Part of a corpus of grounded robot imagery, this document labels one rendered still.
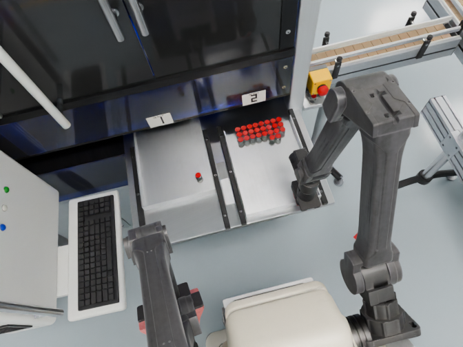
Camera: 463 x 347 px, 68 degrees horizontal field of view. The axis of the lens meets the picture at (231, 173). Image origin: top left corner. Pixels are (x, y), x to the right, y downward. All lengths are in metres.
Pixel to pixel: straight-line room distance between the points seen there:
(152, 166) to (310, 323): 0.88
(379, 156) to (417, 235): 1.69
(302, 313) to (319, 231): 1.48
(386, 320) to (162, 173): 0.86
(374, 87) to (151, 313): 0.48
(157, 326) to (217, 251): 1.60
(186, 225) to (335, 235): 1.14
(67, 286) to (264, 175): 0.80
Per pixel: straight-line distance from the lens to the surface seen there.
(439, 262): 2.27
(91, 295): 1.32
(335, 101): 0.61
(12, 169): 1.29
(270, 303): 0.69
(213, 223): 1.20
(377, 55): 1.56
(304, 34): 1.11
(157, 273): 0.58
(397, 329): 0.84
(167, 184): 1.28
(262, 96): 1.26
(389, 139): 0.58
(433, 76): 2.89
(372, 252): 0.74
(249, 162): 1.27
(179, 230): 1.21
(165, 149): 1.35
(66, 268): 1.42
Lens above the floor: 2.02
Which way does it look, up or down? 64 degrees down
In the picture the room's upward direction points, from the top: 11 degrees counter-clockwise
